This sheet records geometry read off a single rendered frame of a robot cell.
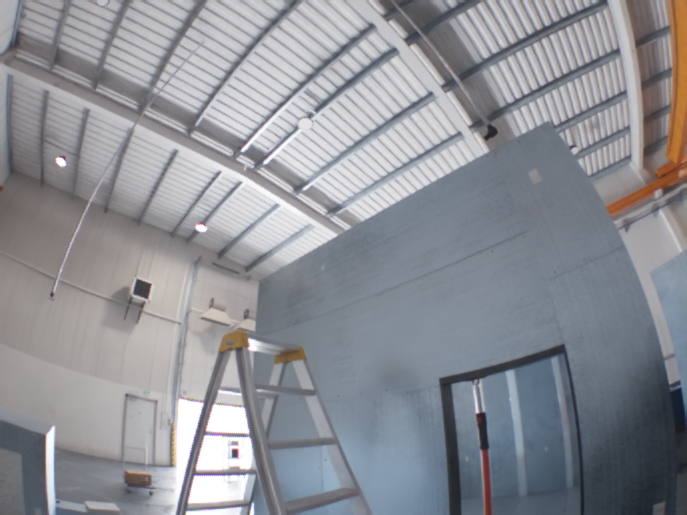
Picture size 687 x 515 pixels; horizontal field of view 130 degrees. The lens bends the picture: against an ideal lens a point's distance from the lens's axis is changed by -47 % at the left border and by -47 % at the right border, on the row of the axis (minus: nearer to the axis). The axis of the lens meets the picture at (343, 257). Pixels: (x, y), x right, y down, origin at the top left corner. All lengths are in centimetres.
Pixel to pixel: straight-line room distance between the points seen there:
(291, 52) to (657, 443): 701
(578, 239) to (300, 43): 605
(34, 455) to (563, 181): 349
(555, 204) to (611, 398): 86
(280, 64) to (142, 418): 1029
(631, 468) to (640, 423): 17
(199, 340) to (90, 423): 489
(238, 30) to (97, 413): 1040
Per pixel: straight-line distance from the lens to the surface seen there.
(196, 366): 1098
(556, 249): 141
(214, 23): 668
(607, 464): 135
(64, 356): 1036
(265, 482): 107
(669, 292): 520
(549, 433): 485
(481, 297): 142
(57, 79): 850
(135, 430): 1045
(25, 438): 257
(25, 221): 1174
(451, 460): 146
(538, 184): 157
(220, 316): 1083
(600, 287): 135
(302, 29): 650
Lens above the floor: 197
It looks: 30 degrees up
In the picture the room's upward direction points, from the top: 3 degrees counter-clockwise
